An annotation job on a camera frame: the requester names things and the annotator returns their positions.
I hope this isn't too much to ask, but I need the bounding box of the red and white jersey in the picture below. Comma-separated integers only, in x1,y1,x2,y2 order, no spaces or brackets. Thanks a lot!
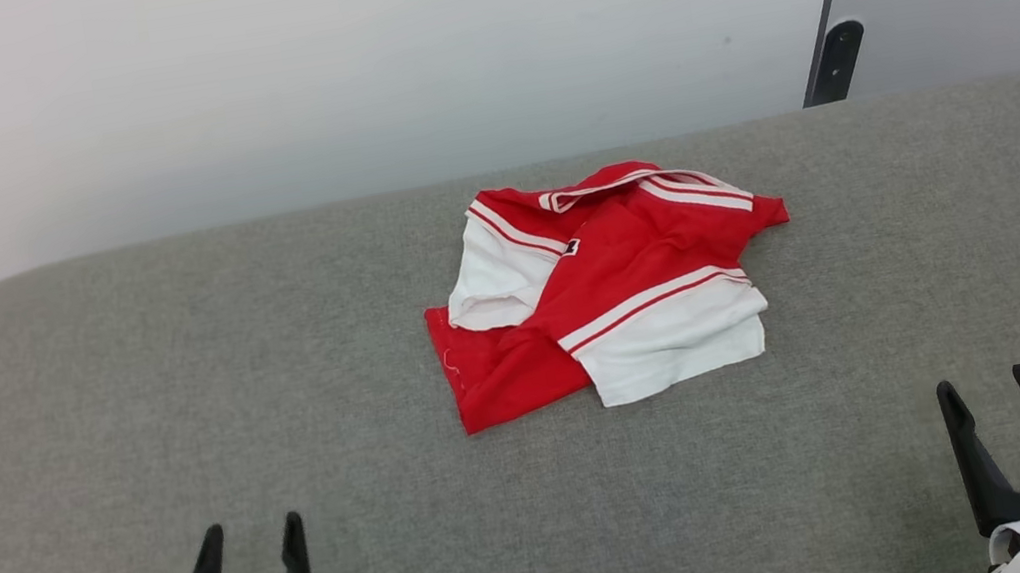
405,138,816,440

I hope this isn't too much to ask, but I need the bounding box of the black wall bracket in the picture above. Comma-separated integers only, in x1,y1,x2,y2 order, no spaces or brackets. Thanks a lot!
797,17,876,108

